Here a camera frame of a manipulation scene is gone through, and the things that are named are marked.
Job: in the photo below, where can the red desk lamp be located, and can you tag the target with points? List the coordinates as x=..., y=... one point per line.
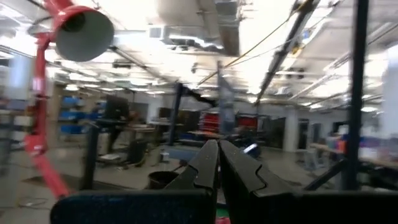
x=84, y=37

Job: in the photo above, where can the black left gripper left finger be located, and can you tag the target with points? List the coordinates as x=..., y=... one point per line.
x=199, y=174

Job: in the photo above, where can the green table mat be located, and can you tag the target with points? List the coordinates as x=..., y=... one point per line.
x=223, y=212

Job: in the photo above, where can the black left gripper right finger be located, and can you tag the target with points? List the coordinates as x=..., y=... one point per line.
x=242, y=180

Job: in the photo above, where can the black plastic bucket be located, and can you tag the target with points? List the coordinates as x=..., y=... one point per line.
x=160, y=180

